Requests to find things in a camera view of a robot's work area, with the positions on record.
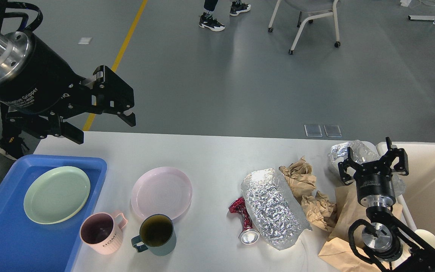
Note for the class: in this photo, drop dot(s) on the teal mug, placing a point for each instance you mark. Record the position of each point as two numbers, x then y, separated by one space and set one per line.
156 234

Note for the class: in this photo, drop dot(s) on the crumpled brown paper upper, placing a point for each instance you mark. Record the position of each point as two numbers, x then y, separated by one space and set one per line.
299 178

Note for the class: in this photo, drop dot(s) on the small silver foil bag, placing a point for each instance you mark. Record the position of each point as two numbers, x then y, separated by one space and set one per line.
361 154

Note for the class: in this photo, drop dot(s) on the white paper cup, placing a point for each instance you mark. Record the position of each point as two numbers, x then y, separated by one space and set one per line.
426 236

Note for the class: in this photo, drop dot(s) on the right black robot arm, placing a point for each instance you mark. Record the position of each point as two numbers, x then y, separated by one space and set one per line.
382 239

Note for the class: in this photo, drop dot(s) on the beige plastic bin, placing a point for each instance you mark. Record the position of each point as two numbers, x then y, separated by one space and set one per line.
418 200

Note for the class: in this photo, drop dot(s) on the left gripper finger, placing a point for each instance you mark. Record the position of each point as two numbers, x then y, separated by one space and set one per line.
41 127
103 92

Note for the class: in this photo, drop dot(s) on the crumpled brown paper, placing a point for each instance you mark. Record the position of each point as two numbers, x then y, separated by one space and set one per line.
299 178
320 211

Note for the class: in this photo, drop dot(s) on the walking person black sneakers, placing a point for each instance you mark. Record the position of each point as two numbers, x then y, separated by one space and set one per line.
207 21

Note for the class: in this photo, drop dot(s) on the pink plate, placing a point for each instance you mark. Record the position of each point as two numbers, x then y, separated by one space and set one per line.
162 190

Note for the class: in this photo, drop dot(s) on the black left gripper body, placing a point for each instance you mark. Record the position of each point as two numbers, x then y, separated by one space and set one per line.
35 80

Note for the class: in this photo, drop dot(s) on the blue plastic tray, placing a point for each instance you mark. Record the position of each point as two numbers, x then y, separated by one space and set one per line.
26 246

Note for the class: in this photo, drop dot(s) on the light green plate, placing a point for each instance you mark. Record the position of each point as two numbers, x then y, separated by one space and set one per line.
57 195

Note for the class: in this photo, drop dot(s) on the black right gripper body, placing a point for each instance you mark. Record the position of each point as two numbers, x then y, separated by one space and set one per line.
374 185

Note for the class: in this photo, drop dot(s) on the crushed red can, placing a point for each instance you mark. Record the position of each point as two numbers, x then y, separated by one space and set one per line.
248 234

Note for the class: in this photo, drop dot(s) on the large silver foil bag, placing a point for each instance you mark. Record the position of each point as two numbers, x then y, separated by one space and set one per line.
273 209

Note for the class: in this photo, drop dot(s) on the crumpled brown paper lower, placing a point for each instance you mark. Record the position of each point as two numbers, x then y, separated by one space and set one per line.
320 211

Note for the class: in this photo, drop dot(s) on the flat brown paper bag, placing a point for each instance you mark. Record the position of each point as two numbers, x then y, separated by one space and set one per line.
336 251

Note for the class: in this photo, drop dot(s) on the pink ribbed mug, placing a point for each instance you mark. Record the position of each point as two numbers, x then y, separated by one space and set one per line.
103 231

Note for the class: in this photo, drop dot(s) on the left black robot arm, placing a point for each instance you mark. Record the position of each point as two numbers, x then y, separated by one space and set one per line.
22 16

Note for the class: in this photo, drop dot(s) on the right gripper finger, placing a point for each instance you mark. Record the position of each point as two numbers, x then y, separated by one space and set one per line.
348 162
395 160

